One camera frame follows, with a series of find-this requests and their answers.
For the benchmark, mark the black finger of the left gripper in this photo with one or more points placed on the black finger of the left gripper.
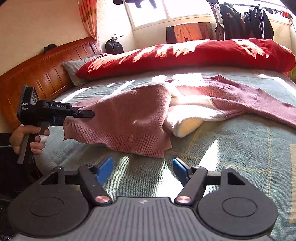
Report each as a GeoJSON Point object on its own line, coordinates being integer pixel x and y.
{"type": "Point", "coordinates": [85, 114]}

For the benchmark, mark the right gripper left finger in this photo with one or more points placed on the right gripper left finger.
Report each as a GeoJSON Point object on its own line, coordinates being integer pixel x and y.
{"type": "Point", "coordinates": [91, 179]}

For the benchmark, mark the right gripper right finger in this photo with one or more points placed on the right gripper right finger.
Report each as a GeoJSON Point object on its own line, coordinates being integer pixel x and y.
{"type": "Point", "coordinates": [193, 181]}

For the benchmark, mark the pink and white knit sweater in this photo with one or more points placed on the pink and white knit sweater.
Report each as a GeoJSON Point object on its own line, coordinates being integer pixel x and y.
{"type": "Point", "coordinates": [143, 119]}

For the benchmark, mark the hanging dark clothes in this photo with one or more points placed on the hanging dark clothes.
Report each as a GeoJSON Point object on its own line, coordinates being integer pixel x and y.
{"type": "Point", "coordinates": [231, 24]}

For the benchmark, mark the person's left hand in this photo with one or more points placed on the person's left hand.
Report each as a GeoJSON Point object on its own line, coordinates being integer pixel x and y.
{"type": "Point", "coordinates": [18, 135]}

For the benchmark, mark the wooden headboard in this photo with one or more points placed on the wooden headboard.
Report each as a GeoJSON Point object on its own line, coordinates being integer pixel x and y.
{"type": "Point", "coordinates": [45, 73]}

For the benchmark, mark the grey pillow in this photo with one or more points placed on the grey pillow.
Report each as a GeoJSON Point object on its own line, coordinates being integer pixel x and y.
{"type": "Point", "coordinates": [73, 66]}

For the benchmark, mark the black bag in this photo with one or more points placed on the black bag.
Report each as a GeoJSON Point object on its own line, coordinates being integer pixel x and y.
{"type": "Point", "coordinates": [113, 47]}

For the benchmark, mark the green bed blanket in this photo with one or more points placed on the green bed blanket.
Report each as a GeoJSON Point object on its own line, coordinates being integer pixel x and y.
{"type": "Point", "coordinates": [261, 150]}

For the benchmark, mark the orange curtain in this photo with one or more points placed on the orange curtain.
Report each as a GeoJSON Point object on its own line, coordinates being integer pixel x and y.
{"type": "Point", "coordinates": [89, 17]}

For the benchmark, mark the orange cloth on cabinet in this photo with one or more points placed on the orange cloth on cabinet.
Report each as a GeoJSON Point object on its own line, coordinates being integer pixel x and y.
{"type": "Point", "coordinates": [189, 32]}

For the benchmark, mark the red duvet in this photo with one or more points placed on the red duvet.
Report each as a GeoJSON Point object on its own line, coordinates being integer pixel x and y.
{"type": "Point", "coordinates": [249, 53]}

